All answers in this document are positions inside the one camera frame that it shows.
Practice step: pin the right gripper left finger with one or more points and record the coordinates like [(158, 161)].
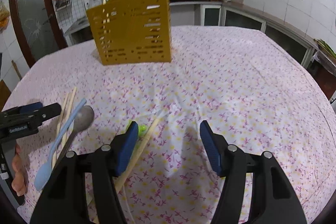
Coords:
[(63, 199)]

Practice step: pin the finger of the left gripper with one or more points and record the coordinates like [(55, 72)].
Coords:
[(30, 107), (45, 113)]

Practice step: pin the light blue plastic spoon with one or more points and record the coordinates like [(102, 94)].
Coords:
[(45, 170)]

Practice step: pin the metal spoon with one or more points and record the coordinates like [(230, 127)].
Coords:
[(82, 121)]

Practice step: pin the wooden chopstick pair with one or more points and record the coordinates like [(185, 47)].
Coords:
[(143, 139)]

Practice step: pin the green handled knife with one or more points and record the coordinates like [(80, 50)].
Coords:
[(136, 131)]

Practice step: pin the steel kitchen sink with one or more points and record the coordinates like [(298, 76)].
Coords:
[(80, 24)]

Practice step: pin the kitchen counter with cabinets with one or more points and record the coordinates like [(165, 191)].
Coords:
[(201, 13)]

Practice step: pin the person's left hand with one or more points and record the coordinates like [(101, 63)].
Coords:
[(18, 184)]

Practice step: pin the orange hanging bag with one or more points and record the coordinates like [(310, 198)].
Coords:
[(4, 16)]

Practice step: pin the dark wooden glass door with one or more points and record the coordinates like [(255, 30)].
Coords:
[(36, 28)]

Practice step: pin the floral pink tablecloth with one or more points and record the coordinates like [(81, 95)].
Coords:
[(243, 83)]

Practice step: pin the yellow perforated utensil holder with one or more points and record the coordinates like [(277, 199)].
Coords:
[(131, 31)]

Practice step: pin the wooden board with vegetables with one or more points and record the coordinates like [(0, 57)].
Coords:
[(325, 55)]

